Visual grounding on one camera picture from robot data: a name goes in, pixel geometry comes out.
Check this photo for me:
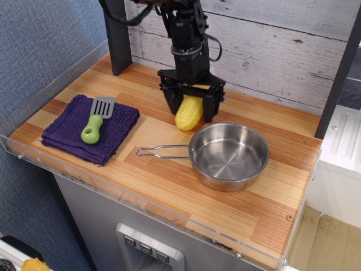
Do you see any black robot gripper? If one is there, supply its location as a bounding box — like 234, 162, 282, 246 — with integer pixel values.
158, 46, 226, 123

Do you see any grey green toy spatula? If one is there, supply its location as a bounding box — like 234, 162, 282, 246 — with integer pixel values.
81, 97, 115, 145

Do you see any yellow plastic corn cob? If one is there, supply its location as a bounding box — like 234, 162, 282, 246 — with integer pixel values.
175, 95, 203, 131

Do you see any clear acrylic table guard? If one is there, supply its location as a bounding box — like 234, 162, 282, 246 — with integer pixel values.
1, 34, 321, 270

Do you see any stainless steel pot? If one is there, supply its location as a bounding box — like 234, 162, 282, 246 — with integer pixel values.
136, 123, 270, 192

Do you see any yellow object at corner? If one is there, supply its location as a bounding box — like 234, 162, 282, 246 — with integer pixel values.
21, 258, 50, 271

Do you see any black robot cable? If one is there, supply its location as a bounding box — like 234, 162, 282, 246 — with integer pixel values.
97, 0, 223, 63

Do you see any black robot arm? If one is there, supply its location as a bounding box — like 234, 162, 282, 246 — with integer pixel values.
140, 1, 225, 123

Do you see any purple folded towel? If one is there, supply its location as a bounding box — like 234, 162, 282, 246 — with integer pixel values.
42, 95, 140, 166

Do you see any grey toy fridge cabinet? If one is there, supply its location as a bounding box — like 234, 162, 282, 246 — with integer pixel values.
55, 175, 258, 270

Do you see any dark left upright post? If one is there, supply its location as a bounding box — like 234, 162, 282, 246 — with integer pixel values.
104, 0, 132, 76

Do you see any silver dispenser button panel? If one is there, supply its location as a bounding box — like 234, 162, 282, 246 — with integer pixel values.
116, 222, 186, 270

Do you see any white toy sink counter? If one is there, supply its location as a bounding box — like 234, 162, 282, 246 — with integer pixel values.
305, 106, 360, 228

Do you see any dark right upright post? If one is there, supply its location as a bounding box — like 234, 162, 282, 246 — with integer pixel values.
314, 6, 360, 139

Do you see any dark upright post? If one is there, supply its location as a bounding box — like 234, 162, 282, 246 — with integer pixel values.
314, 6, 360, 139
104, 0, 132, 76

